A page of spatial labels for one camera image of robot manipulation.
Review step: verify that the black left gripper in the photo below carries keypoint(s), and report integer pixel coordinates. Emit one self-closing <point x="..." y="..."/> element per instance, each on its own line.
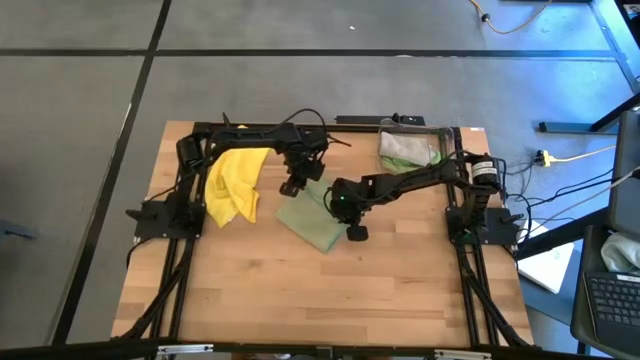
<point x="300" y="159"/>

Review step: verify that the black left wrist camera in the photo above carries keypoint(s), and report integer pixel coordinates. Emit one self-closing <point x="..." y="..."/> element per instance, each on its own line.
<point x="317" y="140"/>

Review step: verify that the grey upright panel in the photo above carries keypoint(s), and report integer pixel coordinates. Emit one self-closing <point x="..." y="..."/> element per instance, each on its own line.
<point x="627" y="175"/>

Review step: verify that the black keyboard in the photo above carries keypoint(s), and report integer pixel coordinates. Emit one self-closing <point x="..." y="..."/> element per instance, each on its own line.
<point x="615" y="300"/>

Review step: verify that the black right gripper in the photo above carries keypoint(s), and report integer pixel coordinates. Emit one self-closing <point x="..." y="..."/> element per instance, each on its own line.
<point x="345" y="210"/>

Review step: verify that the white booklet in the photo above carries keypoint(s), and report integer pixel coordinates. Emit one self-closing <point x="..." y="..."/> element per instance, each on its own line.
<point x="547" y="265"/>

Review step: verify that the black power strip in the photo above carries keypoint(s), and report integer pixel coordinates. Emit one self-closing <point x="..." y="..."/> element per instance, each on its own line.
<point x="370" y="120"/>

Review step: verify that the pale green towel teal edge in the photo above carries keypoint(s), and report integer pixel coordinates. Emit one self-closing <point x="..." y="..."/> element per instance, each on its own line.
<point x="310" y="220"/>

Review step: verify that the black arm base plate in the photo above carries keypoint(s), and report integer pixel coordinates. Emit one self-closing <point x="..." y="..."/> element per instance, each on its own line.
<point x="150" y="222"/>
<point x="500" y="227"/>

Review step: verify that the black metal beam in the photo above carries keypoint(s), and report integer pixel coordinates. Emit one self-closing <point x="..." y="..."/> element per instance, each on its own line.
<point x="560" y="237"/>

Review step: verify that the silver metal bracket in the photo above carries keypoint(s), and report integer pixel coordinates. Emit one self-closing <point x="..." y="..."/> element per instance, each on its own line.
<point x="185" y="349"/>
<point x="462" y="354"/>

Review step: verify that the white waffle-weave towel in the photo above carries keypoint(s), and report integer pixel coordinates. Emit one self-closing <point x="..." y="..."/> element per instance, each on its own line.
<point x="405" y="147"/>

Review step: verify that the bright green microfiber towel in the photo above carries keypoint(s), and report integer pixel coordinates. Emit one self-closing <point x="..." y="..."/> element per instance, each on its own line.
<point x="400" y="165"/>

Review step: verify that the pale cloth bundle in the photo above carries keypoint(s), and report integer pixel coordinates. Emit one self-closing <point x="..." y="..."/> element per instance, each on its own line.
<point x="620" y="252"/>

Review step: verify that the black table edge rail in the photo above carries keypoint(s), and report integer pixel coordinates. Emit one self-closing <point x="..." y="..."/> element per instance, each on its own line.
<point x="360" y="128"/>
<point x="470" y="295"/>
<point x="300" y="351"/>
<point x="172" y="290"/>

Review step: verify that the clear plastic bin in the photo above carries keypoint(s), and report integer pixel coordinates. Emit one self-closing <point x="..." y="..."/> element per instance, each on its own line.
<point x="447" y="140"/>

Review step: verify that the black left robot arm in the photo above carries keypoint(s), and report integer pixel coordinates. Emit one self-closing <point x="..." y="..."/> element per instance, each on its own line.
<point x="240" y="136"/>

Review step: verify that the yellow microfiber towel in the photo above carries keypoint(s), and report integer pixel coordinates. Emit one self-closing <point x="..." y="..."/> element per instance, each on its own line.
<point x="232" y="185"/>

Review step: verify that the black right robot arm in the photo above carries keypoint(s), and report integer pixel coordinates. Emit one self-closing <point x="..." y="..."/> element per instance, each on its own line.
<point x="425" y="177"/>

